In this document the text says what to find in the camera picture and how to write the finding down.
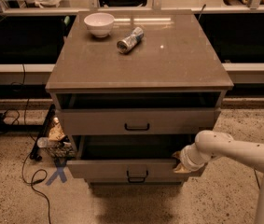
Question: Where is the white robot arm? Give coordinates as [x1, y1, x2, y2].
[173, 130, 264, 224]

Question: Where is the white bowl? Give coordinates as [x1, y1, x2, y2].
[84, 12, 115, 37]

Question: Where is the grey drawer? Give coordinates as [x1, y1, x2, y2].
[56, 108, 220, 135]
[67, 134, 203, 185]

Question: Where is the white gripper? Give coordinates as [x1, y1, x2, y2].
[172, 144, 209, 174]

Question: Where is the black pedal cable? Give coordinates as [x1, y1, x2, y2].
[253, 169, 262, 190]

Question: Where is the crushed silver blue can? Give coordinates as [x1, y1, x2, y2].
[117, 27, 144, 54]

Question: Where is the blue tape cross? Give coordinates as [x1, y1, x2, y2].
[46, 159, 67, 186]

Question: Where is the black floor cable left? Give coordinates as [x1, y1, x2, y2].
[21, 63, 52, 224]

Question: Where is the grey drawer cabinet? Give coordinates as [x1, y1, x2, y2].
[45, 9, 234, 189]

